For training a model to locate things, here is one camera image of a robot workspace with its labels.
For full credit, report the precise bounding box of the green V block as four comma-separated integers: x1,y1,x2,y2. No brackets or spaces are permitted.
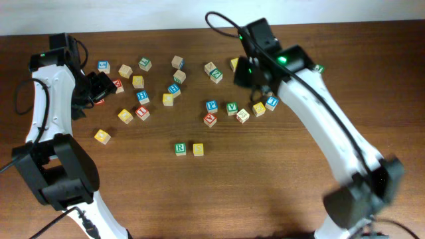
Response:
226,102,238,116

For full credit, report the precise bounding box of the green J block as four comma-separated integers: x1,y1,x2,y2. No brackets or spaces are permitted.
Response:
314,64,325,74

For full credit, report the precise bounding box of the wood block blue D side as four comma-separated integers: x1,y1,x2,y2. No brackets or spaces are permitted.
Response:
171,55,185,70

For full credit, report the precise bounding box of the wood block green side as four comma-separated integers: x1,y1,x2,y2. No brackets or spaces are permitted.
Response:
173,70,186,84

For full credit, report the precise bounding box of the green R block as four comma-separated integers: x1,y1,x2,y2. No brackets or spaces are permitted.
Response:
175,143,187,156

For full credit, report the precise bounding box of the yellow S block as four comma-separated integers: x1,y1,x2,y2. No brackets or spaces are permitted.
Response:
193,143,205,157

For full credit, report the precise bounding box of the blue P block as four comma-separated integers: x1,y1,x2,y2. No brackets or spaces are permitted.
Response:
206,100,218,114

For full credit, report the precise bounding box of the yellow O block lowest left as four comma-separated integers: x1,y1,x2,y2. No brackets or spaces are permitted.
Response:
94,129,111,145

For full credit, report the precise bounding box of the blue block far left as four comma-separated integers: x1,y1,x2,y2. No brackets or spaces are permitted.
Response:
97,60,111,74

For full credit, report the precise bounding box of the yellow G block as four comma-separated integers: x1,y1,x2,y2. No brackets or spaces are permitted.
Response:
132,75,144,89

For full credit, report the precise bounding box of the red V block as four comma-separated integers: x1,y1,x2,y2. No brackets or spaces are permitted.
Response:
203,113,217,127

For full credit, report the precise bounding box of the blue H block left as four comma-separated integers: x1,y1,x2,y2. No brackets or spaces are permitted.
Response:
136,90,150,105

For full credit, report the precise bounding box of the blue h block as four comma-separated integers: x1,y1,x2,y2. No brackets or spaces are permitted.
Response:
167,84,181,98
136,90,150,105

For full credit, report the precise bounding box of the plain wood block top centre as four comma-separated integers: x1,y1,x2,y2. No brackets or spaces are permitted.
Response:
204,62,216,76

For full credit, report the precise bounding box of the yellow block centre left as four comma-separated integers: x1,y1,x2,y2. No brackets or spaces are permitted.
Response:
162,94,174,106

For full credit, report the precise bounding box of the green Z block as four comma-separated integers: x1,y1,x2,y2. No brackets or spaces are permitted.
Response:
210,68,222,84

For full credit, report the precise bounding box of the yellow E block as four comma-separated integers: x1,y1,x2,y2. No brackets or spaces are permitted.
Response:
252,102,266,117

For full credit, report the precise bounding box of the green L block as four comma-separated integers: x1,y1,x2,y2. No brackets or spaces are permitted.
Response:
138,57,152,72

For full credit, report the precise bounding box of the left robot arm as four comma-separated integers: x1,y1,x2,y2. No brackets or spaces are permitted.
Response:
11,33,131,238

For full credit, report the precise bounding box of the blue H block centre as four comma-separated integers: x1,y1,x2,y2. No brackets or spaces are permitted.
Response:
167,84,181,98

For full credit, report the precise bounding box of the red A block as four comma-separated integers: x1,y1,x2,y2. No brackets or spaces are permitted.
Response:
112,79,124,94

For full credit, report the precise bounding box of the plain wood yellow-side block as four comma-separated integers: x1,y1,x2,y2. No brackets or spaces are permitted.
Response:
118,64,133,78

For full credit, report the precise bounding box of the blue I block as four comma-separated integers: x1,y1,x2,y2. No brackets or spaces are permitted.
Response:
265,96,279,111

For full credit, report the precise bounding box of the yellow block top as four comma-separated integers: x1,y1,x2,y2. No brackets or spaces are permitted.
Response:
230,58,238,72

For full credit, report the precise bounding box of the red I block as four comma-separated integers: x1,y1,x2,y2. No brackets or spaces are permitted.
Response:
135,106,150,121

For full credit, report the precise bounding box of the yellow O block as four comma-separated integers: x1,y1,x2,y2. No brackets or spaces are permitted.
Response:
118,109,133,124

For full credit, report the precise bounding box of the white picture block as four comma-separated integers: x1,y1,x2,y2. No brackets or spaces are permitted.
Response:
236,109,250,123

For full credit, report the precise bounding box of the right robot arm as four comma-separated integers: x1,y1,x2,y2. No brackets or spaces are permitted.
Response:
234,19,404,238

